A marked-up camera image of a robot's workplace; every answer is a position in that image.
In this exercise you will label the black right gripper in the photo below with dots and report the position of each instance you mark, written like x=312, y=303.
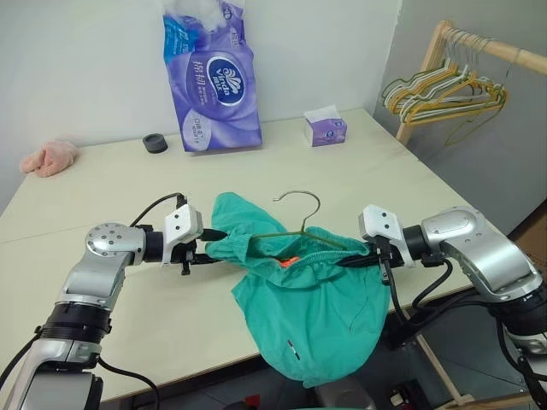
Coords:
x=380, y=252

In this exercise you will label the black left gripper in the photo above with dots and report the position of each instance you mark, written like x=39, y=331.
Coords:
x=187, y=256

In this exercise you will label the green shorts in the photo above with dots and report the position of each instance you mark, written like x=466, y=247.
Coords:
x=316, y=307

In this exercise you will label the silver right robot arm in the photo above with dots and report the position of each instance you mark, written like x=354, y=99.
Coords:
x=478, y=256

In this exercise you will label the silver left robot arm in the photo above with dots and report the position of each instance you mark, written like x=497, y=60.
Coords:
x=98, y=265

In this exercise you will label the black round cap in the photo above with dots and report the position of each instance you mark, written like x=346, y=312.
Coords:
x=154, y=144

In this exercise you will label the small purple tissue pack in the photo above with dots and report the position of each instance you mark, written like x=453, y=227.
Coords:
x=327, y=130

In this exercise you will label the dark rounded shape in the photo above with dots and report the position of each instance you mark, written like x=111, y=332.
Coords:
x=344, y=395

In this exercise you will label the purple toilet paper pack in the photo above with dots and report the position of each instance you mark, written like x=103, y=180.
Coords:
x=213, y=102

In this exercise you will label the pink cloth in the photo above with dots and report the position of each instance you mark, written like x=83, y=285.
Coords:
x=49, y=158

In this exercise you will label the wooden clothes rack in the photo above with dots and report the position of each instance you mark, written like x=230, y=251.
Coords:
x=425, y=77

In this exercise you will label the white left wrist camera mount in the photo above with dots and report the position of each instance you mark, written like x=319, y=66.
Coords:
x=184, y=224

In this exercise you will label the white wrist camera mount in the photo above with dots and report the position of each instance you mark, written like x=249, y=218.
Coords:
x=184, y=224
x=380, y=224

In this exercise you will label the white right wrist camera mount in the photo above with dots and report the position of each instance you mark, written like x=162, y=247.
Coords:
x=380, y=224

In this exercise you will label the black table bracket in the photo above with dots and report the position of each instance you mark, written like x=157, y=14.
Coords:
x=401, y=335

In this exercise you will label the light wooden floor frame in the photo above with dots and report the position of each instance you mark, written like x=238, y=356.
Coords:
x=440, y=367

